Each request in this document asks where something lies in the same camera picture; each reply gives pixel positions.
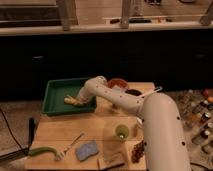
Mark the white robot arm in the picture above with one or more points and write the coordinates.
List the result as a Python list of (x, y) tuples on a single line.
[(165, 144)]

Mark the orange bowl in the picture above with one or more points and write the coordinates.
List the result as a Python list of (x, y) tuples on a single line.
[(118, 84)]

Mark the dark brown bowl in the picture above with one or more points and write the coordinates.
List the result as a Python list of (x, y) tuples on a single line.
[(133, 92)]

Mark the green cup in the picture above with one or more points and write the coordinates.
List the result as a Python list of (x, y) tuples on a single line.
[(121, 132)]

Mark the white plastic spoon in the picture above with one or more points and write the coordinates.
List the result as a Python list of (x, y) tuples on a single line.
[(157, 89)]

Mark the green plastic tray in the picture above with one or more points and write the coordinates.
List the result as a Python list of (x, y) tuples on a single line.
[(57, 90)]

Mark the silver fork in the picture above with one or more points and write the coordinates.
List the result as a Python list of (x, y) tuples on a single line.
[(63, 153)]

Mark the blue sponge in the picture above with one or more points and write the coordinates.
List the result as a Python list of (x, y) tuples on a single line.
[(86, 150)]

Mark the brown dried food pile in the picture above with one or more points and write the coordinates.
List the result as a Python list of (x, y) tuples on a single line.
[(137, 152)]

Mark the white window railing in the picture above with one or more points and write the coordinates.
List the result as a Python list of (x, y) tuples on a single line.
[(25, 17)]

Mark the spice bottle rack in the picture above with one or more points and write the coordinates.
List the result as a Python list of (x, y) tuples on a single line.
[(195, 114)]

